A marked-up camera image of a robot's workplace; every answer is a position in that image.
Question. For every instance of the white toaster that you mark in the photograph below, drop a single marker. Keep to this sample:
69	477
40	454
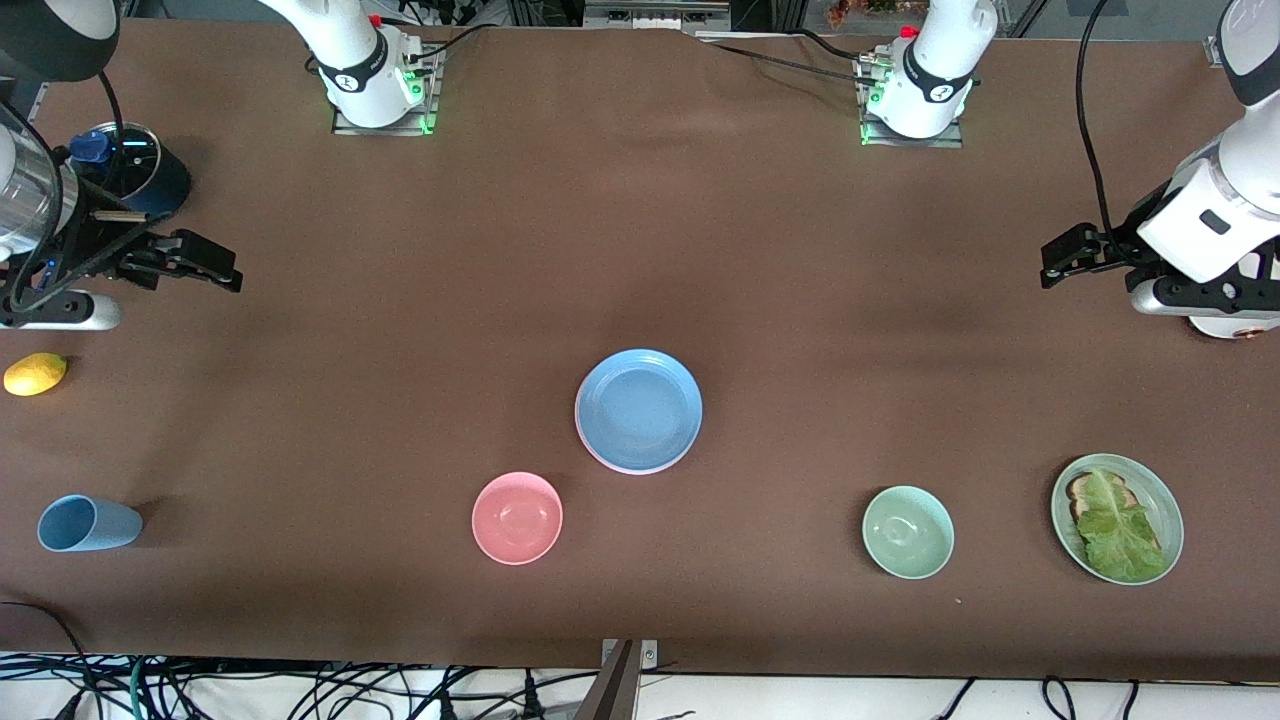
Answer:
1225	328

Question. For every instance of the small pink bowl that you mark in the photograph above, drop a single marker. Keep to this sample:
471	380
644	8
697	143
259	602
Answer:
517	518

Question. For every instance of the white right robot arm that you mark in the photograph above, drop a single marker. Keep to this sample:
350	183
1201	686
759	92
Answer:
355	70

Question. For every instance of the yellow lemon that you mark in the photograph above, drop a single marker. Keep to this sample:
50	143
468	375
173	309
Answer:
35	374

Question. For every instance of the green plate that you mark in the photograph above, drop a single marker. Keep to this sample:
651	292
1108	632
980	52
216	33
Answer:
1167	500

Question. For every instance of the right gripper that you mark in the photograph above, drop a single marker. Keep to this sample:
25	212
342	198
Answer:
105	247

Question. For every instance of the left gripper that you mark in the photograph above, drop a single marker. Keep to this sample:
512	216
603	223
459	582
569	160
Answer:
1112	246

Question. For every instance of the blue saucepan with glass lid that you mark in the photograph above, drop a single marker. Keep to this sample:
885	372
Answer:
150	160

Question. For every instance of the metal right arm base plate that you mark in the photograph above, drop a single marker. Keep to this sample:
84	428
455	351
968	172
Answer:
350	130

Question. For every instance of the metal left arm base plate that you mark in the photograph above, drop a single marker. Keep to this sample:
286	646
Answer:
880	140

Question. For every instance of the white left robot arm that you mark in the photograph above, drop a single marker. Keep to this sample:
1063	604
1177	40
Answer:
940	60

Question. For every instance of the small green bowl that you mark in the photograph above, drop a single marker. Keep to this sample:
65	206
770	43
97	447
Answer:
907	532

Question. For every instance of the blue plate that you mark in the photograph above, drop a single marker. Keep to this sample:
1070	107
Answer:
638	408

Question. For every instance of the green lettuce leaf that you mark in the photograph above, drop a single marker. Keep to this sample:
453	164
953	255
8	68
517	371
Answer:
1120	540

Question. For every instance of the blue cup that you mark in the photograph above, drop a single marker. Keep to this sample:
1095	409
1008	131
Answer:
95	525

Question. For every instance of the bread slice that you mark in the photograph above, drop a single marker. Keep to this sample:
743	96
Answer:
1078	488

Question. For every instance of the metal table edge bracket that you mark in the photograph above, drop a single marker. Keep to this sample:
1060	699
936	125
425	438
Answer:
648	652

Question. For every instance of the pink plate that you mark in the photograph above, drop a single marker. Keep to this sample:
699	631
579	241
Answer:
640	471

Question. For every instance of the aluminium frame rail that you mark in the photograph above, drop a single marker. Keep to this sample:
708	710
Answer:
650	15

